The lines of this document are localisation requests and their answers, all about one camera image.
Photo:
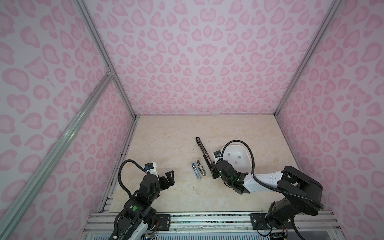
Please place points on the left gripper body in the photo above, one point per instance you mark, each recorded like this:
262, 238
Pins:
159, 185

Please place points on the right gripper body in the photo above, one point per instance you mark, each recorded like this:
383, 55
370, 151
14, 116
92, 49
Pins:
215, 173

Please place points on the beige mini stapler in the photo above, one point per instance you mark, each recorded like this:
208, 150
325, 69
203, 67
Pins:
201, 168

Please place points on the blue mini stapler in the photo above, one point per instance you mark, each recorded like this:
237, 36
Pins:
196, 171

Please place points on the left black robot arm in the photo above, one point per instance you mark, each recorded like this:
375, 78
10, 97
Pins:
137, 216

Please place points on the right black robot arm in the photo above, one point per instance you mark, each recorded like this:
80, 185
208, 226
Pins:
302, 194

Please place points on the white plastic tray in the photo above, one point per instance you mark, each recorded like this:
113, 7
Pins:
238, 156

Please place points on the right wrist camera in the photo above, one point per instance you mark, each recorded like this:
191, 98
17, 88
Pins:
217, 156

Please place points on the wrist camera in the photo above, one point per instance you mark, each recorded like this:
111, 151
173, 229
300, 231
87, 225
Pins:
217, 156
151, 168

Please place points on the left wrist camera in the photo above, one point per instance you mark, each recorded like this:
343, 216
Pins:
151, 168

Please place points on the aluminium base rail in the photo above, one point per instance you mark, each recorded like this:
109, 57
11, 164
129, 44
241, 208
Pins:
242, 226

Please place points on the diagonal aluminium frame bar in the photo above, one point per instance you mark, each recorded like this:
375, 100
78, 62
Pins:
25, 198

